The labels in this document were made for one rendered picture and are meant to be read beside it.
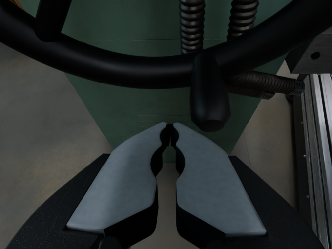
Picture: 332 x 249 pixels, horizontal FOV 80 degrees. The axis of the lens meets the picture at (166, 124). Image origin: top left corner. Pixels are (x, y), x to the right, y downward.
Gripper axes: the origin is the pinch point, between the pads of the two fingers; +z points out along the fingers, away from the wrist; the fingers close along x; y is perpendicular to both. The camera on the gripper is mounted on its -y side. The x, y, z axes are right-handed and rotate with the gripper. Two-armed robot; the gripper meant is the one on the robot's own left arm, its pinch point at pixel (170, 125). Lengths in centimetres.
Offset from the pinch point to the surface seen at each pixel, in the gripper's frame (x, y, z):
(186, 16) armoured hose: 1.3, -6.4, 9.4
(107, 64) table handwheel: -5.1, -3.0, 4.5
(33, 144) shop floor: -65, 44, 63
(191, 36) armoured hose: 1.9, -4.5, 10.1
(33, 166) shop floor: -61, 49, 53
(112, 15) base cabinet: -9.5, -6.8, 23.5
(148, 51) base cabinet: -4.6, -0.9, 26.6
